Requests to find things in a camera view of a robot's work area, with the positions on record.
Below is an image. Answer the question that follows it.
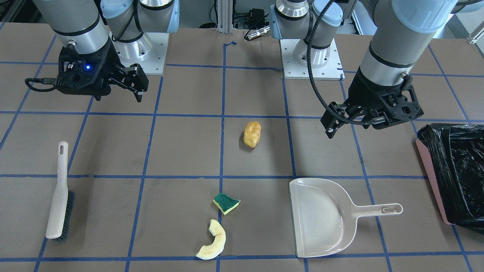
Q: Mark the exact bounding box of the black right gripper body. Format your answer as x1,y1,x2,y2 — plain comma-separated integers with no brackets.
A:
55,39,122,100

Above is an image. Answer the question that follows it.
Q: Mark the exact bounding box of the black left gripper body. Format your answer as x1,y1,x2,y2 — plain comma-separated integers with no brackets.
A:
347,70,424,130

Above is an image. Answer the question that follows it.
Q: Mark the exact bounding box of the beige plastic dustpan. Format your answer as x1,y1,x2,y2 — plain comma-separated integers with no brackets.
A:
289,178,403,258

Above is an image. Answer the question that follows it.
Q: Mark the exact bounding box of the beige hand brush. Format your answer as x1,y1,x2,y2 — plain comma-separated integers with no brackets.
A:
45,141,75,243

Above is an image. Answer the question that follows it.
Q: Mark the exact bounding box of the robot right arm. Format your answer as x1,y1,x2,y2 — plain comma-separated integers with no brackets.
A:
25,0,180,102

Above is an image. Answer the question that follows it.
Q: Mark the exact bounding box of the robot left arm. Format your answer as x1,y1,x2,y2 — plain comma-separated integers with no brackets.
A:
268,0,483,138

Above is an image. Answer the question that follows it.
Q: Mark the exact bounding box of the pink bin with black bag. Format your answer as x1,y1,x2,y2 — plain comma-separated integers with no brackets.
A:
416,123,484,233

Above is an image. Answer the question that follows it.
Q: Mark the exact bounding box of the yellow potato-like lump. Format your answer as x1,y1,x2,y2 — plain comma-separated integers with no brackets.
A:
243,122,262,148

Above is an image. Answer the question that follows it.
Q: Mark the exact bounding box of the silver cylindrical connector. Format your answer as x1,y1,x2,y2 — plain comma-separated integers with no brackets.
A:
244,26,271,41

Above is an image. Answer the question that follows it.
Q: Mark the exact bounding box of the black power adapter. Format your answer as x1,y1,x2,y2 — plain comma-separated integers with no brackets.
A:
247,8,265,25

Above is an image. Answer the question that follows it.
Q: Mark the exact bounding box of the green yellow sponge piece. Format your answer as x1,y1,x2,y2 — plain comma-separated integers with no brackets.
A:
213,193,240,215

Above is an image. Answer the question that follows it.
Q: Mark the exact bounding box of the pale curved melon rind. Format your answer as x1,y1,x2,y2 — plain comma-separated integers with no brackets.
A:
195,219,226,260

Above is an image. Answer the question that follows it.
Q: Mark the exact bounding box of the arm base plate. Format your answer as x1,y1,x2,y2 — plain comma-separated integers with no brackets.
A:
113,32,170,76
280,39,345,80

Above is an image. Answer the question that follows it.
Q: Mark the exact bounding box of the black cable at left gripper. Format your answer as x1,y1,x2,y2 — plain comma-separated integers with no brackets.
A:
25,77,57,93

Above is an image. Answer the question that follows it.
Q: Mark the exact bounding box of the black corrugated cable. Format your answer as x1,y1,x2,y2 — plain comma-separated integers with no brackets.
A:
307,0,372,126

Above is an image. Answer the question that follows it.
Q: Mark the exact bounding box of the aluminium frame post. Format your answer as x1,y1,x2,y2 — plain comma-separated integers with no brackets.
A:
216,0,234,36

